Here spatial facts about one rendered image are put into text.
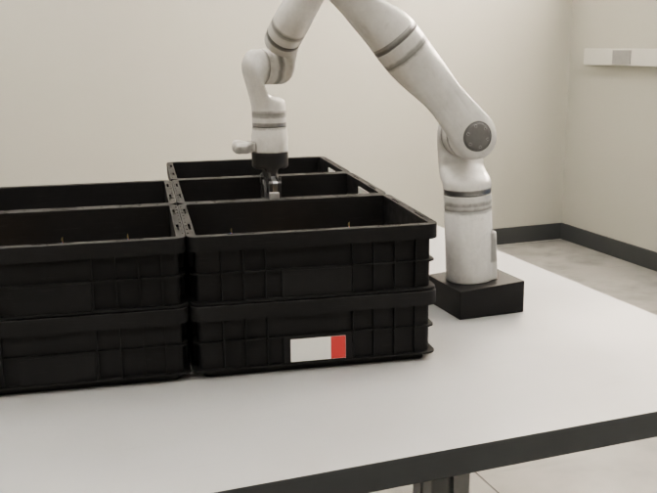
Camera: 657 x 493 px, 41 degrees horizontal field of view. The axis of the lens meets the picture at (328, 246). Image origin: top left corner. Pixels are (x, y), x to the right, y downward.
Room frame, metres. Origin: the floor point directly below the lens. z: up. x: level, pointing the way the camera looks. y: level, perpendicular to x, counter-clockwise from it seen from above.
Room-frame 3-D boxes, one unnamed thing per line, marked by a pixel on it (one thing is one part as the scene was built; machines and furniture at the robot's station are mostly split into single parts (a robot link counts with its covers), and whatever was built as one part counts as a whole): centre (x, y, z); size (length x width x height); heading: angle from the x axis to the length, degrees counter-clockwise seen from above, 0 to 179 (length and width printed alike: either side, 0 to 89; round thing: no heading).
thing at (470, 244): (1.67, -0.27, 0.84); 0.09 x 0.09 x 0.17; 14
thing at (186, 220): (1.47, 0.05, 0.92); 0.40 x 0.30 x 0.02; 102
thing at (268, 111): (1.80, 0.13, 1.12); 0.09 x 0.07 x 0.15; 122
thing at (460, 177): (1.67, -0.26, 1.00); 0.09 x 0.09 x 0.17; 13
